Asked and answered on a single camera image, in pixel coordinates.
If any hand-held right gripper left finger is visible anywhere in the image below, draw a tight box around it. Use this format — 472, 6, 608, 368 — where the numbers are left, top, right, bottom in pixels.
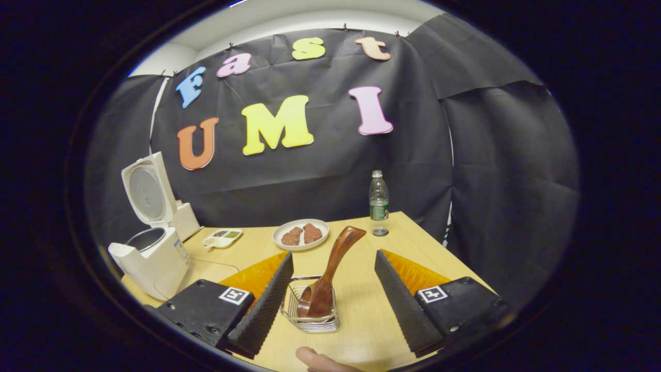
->
155, 252, 295, 360

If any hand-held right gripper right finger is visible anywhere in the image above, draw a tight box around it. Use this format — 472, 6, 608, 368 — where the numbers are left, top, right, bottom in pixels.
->
374, 250, 509, 358

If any metal wire chopstick holder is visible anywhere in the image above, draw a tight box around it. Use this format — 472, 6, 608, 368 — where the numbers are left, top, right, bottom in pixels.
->
280, 275, 341, 333

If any brown wooden spoon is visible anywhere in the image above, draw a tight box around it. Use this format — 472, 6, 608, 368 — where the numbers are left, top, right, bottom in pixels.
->
297, 226, 367, 318

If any white rice cooker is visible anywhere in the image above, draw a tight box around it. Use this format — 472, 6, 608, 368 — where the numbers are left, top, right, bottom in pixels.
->
107, 151, 191, 301

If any white round plate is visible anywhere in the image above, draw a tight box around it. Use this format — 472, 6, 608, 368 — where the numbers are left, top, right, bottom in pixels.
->
272, 219, 330, 252

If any white compartment condiment dish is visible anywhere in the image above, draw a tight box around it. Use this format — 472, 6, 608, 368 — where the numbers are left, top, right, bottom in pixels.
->
202, 228, 243, 250

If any clear plastic water bottle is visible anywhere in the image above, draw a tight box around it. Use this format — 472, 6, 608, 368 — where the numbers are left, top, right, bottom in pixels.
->
369, 170, 390, 237

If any white toaster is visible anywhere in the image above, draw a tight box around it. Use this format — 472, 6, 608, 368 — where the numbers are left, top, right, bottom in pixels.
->
170, 200, 202, 242

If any black backdrop cloth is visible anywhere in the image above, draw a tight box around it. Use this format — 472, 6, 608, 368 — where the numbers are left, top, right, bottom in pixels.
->
85, 13, 579, 311

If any thin rice cooker cable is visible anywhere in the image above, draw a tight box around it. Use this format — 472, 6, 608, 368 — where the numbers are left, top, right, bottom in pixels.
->
187, 257, 241, 274

